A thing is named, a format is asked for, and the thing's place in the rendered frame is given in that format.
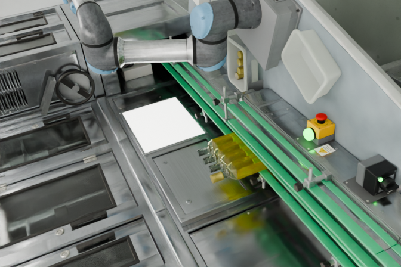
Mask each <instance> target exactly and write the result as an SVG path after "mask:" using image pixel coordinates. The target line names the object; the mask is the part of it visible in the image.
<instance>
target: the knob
mask: <svg viewBox="0 0 401 267"><path fill-rule="evenodd" d="M380 188H381V189H382V190H384V191H385V192H388V193H389V192H391V191H394V190H396V189H398V188H399V186H398V185H397V184H396V182H395V181H394V180H393V179H392V178H391V177H386V178H384V179H383V181H381V183H380Z"/></svg>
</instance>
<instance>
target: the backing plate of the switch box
mask: <svg viewBox="0 0 401 267"><path fill-rule="evenodd" d="M343 184H344V185H346V186H347V187H348V188H349V189H350V190H352V191H353V192H354V193H355V194H356V195H357V196H358V197H359V198H360V199H361V200H362V201H364V202H365V203H366V204H369V203H372V202H374V201H377V200H379V199H381V198H383V197H385V196H388V195H390V194H392V193H395V192H396V190H394V191H391V192H389V193H388V192H385V191H384V192H382V193H379V194H377V195H375V196H372V195H371V194H370V193H369V192H367V190H365V189H364V188H363V187H362V186H361V185H360V184H358V183H357V182H356V176H355V177H354V178H351V179H348V180H346V181H344V182H343Z"/></svg>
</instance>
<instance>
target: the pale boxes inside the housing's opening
mask: <svg viewBox="0 0 401 267"><path fill-rule="evenodd" d="M130 64H131V63H126V64H124V65H123V66H122V67H118V70H119V69H122V71H121V72H120V74H121V75H122V77H123V78H124V80H125V81H129V80H133V79H136V78H139V77H143V76H147V75H150V74H153V72H152V65H151V64H150V63H134V65H133V66H131V67H129V68H124V67H126V66H128V65H130Z"/></svg>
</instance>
